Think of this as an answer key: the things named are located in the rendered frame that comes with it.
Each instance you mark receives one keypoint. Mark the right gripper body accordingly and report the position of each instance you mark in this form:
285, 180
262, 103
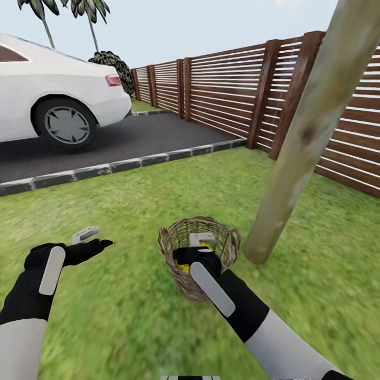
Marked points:
183, 253

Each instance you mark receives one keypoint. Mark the bush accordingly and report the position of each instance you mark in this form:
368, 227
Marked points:
114, 61

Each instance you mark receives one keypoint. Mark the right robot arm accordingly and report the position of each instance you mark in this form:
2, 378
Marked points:
281, 353

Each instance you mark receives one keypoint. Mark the driveway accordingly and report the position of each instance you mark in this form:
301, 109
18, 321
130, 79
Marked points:
130, 138

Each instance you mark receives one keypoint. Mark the wicker basket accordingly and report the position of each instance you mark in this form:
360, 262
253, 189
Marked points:
168, 238

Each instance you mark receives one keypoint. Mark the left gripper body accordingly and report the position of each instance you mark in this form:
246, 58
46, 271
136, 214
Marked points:
88, 250

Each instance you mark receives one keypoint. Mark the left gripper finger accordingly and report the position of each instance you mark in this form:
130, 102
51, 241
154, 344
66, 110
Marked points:
106, 243

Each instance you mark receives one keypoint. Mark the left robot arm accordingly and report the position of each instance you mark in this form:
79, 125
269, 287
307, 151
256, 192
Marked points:
24, 317

